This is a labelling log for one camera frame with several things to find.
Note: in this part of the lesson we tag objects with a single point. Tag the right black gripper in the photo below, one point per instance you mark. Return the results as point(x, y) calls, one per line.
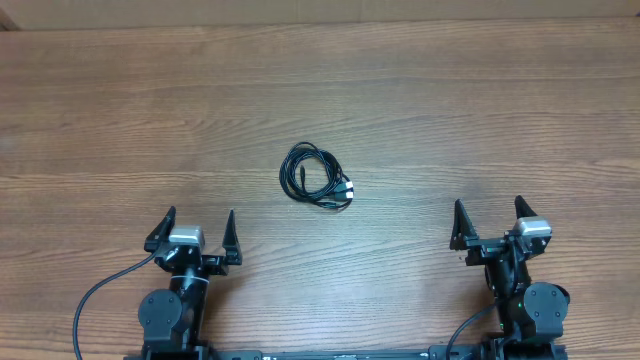
point(463, 238)

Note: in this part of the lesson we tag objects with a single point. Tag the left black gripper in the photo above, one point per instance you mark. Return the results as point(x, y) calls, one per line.
point(219, 266)

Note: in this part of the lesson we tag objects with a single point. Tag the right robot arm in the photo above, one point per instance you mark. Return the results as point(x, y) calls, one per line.
point(531, 314)

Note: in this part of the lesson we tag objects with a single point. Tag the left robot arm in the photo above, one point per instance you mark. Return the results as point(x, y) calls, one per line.
point(172, 318)

